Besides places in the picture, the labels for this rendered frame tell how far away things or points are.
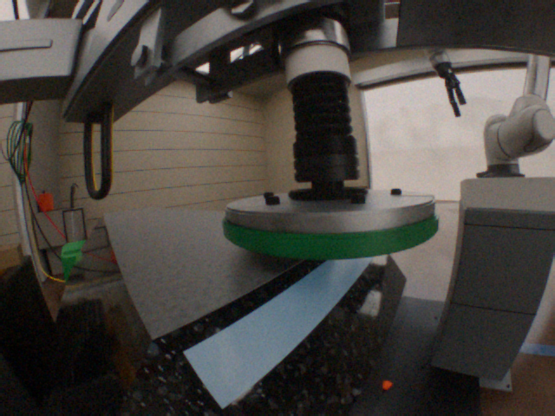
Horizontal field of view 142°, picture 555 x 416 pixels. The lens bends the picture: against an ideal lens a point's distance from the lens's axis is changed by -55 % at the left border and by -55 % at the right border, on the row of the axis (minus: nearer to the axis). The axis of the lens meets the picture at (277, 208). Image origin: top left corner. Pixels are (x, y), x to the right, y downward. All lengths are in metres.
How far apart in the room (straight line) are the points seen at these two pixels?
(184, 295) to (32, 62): 0.75
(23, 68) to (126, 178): 4.87
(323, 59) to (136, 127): 5.62
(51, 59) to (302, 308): 0.81
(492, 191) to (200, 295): 0.95
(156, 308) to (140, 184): 5.40
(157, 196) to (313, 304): 5.49
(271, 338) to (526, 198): 0.97
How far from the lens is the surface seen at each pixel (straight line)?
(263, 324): 0.15
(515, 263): 1.01
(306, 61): 0.22
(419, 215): 0.15
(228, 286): 0.17
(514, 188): 0.98
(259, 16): 0.24
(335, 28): 0.24
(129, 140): 5.65
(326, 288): 0.20
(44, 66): 0.78
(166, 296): 0.17
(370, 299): 0.25
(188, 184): 5.86
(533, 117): 0.89
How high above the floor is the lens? 0.93
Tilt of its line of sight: 7 degrees down
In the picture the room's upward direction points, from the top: 4 degrees counter-clockwise
